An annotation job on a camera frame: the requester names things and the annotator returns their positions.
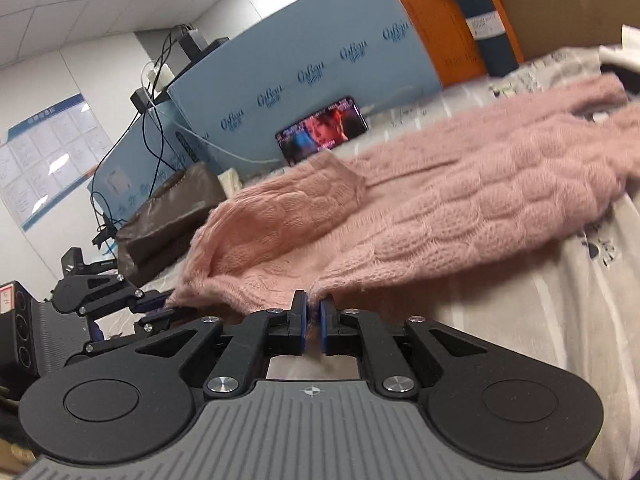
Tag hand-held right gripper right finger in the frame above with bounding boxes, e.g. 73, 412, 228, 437
319, 297, 484, 399

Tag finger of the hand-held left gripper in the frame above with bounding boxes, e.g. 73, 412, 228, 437
64, 309, 177, 365
52, 272, 167, 321

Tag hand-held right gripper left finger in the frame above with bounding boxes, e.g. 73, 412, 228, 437
134, 290, 308, 402

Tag pink knitted sweater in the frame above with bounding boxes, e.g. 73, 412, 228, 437
166, 72, 640, 335

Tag brown quilted bag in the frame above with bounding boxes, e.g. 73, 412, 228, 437
115, 161, 229, 289

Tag cream cloth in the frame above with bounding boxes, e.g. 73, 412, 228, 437
218, 169, 244, 197

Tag smartphone with lit screen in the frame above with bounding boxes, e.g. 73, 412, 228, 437
274, 95, 370, 167

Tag white power adapter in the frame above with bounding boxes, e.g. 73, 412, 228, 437
141, 62, 174, 94

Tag black device with stand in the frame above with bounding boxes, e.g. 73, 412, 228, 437
172, 27, 231, 64

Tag large light blue foam board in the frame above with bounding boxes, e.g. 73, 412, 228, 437
167, 0, 444, 177

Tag orange board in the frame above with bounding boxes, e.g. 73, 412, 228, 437
377, 0, 526, 89

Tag dark blue thermos bottle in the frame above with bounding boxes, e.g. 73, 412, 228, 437
440, 0, 521, 79

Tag brown cardboard box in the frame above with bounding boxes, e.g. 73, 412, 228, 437
474, 0, 640, 62

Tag blue framed wall poster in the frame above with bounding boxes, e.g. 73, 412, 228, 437
0, 92, 116, 234

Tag black cables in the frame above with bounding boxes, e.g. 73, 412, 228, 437
90, 24, 197, 261

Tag white charging cable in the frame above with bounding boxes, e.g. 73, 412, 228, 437
175, 87, 426, 166

